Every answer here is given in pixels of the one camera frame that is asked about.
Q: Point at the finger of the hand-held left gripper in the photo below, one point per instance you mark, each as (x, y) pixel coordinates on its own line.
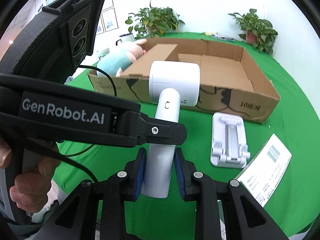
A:
(162, 132)

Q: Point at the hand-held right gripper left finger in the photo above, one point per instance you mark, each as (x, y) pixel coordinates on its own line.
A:
(141, 172)

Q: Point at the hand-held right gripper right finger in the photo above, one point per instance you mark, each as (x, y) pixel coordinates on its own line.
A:
(178, 172)

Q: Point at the white hair dryer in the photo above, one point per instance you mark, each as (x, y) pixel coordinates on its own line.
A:
(175, 80)

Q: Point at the white phone stand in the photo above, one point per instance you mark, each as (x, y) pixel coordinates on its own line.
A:
(231, 140)

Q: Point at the pink plush pig toy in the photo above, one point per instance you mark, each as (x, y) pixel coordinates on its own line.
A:
(112, 62)

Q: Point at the large cardboard box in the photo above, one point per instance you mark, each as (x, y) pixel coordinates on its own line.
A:
(225, 70)

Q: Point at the white medicine box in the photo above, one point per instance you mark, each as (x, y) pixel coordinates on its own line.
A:
(267, 170)

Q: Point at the person's left hand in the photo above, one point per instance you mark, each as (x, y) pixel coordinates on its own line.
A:
(32, 185)

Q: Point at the large bushy potted plant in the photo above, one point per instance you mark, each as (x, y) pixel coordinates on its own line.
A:
(155, 17)

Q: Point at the pack of small boxes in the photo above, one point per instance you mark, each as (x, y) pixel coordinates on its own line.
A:
(225, 38)

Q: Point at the person's grey clothing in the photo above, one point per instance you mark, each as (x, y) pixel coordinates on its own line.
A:
(15, 230)

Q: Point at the small potted plant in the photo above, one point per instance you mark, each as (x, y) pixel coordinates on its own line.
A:
(257, 27)

